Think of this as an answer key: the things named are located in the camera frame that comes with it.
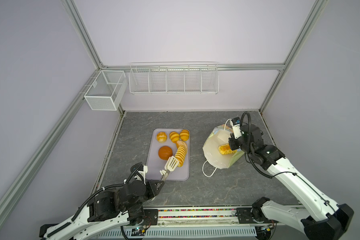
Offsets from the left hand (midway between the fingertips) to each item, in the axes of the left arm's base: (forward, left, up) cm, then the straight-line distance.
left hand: (163, 187), depth 66 cm
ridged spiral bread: (+21, -9, -8) cm, 24 cm away
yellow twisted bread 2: (+38, -4, -15) cm, 41 cm away
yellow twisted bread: (+39, -11, -15) cm, 43 cm away
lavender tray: (+20, +8, -19) cm, 29 cm away
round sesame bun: (+37, +4, -14) cm, 40 cm away
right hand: (+22, -36, +7) cm, 42 cm away
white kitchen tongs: (+11, -3, -3) cm, 12 cm away
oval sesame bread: (+27, -9, -10) cm, 30 cm away
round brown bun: (+25, +2, -14) cm, 29 cm away
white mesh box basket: (+62, +40, +6) cm, 74 cm away
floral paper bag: (+36, -35, -17) cm, 53 cm away
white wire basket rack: (+67, -6, +12) cm, 68 cm away
